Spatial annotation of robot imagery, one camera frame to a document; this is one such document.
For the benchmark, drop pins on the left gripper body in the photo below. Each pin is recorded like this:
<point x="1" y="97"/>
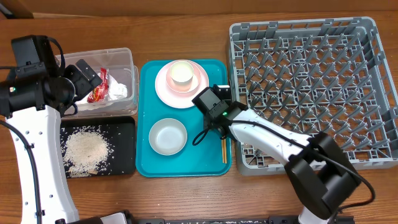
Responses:
<point x="81" y="84"/>

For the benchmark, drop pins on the pink bowl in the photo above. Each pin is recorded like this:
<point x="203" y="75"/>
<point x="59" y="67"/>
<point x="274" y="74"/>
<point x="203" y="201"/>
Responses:
<point x="187" y="88"/>

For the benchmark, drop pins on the pink plate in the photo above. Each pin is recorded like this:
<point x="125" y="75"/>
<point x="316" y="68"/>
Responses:
<point x="174" y="99"/>

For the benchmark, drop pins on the wooden chopstick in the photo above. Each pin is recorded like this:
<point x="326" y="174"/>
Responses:
<point x="224" y="153"/>
<point x="221" y="150"/>

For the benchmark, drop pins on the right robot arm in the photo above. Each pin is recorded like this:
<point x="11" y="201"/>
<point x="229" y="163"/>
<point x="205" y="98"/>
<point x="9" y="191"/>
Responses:
<point x="320" y="173"/>

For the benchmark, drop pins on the clear plastic bin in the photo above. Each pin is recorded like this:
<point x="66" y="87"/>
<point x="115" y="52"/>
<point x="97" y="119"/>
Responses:
<point x="120" y="64"/>

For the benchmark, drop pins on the red snack wrapper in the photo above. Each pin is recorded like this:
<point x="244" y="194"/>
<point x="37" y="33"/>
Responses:
<point x="100" y="93"/>

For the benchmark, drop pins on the black plastic tray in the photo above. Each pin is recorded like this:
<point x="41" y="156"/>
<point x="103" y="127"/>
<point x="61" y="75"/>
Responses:
<point x="121" y="133"/>

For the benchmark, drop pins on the grey bowl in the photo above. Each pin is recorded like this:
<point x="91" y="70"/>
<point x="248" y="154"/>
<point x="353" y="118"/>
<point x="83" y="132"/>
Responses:
<point x="168" y="136"/>

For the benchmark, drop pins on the white napkin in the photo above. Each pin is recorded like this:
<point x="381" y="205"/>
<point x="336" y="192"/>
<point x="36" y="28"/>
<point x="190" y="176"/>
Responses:
<point x="117" y="91"/>

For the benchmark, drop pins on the grey dishwasher rack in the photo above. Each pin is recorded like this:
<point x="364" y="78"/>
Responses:
<point x="320" y="75"/>

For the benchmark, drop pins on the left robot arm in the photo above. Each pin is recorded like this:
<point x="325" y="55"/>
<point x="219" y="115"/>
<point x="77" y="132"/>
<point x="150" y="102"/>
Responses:
<point x="33" y="101"/>

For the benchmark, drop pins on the cardboard box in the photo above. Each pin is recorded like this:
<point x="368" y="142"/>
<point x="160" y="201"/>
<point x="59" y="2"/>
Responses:
<point x="110" y="8"/>

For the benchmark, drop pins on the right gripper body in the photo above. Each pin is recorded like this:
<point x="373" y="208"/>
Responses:
<point x="209" y="119"/>

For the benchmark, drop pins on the white rice pile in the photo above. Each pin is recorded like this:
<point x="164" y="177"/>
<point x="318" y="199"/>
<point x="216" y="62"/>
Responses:
<point x="85" y="151"/>

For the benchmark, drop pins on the cream paper cup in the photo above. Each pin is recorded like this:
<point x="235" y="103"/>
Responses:
<point x="181" y="73"/>

